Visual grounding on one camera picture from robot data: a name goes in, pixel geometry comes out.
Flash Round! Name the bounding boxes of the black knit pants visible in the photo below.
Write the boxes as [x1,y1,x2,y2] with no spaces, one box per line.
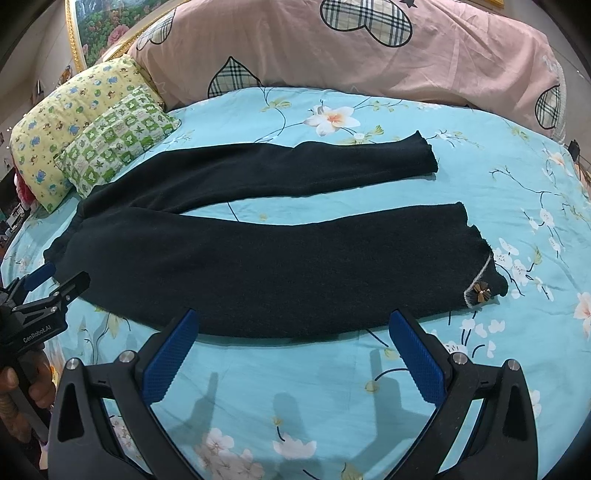
[44,134,508,339]

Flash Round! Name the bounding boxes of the green white checkered pillow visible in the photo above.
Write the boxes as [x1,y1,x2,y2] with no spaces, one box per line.
[55,86,181,198]

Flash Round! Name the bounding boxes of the light blue floral bedsheet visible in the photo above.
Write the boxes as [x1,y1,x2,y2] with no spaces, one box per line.
[1,88,590,479]

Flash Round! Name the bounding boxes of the yellow cartoon print pillow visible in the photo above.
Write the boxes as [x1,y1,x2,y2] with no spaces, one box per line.
[10,54,163,213]

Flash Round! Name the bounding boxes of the pink plaid-heart duvet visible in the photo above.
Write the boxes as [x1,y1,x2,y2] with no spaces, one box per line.
[130,1,567,141]

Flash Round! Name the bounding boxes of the person's left hand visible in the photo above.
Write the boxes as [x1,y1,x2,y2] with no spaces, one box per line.
[0,351,57,444]

